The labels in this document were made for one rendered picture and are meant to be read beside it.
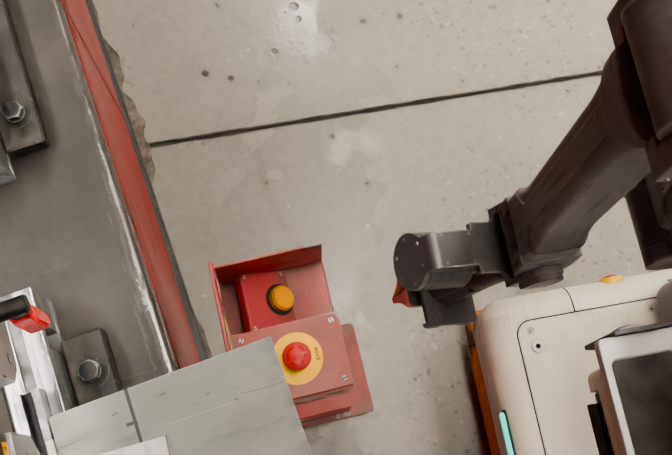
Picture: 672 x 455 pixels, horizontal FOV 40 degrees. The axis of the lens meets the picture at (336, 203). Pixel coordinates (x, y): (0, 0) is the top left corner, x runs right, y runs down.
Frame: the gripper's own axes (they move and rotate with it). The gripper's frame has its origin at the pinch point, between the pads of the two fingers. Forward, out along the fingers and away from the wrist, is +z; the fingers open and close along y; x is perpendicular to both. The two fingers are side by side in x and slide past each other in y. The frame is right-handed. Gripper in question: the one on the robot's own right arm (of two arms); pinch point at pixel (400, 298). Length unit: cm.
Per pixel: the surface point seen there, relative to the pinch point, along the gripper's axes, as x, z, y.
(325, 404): 32, 82, 4
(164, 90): 15, 104, -77
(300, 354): -2.7, 22.3, 1.9
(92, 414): -32.9, 16.3, 6.9
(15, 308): -44.3, -5.8, -0.8
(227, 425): -19.8, 9.7, 10.8
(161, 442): -26.5, 12.8, 11.3
